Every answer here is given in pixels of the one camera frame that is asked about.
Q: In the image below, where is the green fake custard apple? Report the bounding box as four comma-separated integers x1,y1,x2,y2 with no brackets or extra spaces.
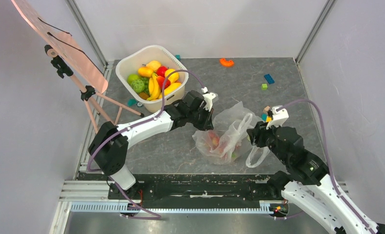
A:
130,79,145,94

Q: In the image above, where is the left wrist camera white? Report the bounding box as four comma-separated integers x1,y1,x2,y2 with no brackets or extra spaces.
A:
201,87,218,112

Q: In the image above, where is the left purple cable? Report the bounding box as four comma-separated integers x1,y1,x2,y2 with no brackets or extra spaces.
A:
86,69,208,220

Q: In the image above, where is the teal toy piece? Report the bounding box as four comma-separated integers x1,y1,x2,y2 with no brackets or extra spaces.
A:
127,99,137,107

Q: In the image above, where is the white plastic basket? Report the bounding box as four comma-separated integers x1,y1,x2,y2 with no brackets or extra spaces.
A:
115,45,186,113

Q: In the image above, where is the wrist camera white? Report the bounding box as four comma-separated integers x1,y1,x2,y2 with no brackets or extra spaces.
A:
201,87,218,112
266,106,289,129

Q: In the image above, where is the red fake pepper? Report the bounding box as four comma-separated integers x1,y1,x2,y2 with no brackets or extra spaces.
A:
156,76,171,90

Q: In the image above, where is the red fake apple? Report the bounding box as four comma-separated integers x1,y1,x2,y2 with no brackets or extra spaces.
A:
156,66,168,77

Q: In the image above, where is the yellow fake banana bunch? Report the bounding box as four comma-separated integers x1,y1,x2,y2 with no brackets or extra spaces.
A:
147,73,161,101

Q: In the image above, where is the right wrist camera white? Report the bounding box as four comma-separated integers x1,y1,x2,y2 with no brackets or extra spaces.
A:
266,106,289,129

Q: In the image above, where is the pink perforated board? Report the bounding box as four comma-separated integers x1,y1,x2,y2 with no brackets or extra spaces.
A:
12,0,108,93

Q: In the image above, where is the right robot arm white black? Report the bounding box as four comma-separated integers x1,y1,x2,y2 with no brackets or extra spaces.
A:
247,121,385,234

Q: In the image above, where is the yellow fake pear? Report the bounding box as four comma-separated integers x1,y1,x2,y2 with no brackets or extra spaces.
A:
164,69,179,84

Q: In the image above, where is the orange yellow fake mango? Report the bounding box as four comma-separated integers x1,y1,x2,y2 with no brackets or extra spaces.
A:
137,66,154,78

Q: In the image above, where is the yellow teal toy block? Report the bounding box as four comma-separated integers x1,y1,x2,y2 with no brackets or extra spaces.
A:
261,113,272,122

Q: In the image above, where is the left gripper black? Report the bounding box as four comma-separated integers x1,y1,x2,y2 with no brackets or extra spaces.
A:
188,104,213,132

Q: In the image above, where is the orange curved toy block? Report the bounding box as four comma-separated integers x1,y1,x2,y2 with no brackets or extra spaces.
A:
219,58,234,67

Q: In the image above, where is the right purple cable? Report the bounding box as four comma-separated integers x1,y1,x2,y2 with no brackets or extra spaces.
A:
274,98,377,234

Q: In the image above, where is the clear plastic bag of fruits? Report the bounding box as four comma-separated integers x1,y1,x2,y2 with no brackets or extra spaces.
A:
192,102,270,168

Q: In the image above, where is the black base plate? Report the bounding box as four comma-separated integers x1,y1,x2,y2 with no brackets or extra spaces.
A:
108,171,290,201

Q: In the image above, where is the blue toy brick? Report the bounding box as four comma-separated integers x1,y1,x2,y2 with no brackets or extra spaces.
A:
264,74,275,84

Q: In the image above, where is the pink tripod stand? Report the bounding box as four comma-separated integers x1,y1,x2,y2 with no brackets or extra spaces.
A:
44,44,145,133

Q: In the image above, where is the purple cable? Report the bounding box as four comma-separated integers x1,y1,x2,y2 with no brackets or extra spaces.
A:
274,98,377,234
86,69,208,220

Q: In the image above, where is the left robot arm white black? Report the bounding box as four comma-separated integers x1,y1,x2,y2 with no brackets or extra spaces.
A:
87,91,218,199

